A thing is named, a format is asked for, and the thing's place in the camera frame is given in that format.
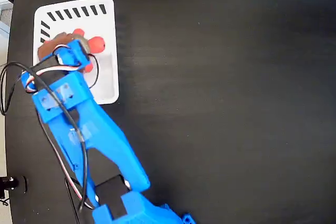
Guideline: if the red and gold toy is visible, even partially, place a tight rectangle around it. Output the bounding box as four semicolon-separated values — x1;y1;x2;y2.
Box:
71;28;106;73

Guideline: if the red white black servo wire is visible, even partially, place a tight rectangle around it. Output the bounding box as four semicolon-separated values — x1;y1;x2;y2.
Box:
38;115;95;209

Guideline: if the black table clamp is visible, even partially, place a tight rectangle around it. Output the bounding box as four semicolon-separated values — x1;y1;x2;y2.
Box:
0;175;28;200

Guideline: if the black camera cable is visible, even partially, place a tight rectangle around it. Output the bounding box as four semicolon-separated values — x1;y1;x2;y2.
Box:
0;61;100;213

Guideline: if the white slotted tray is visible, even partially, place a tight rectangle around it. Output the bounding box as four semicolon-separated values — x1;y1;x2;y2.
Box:
33;0;120;105

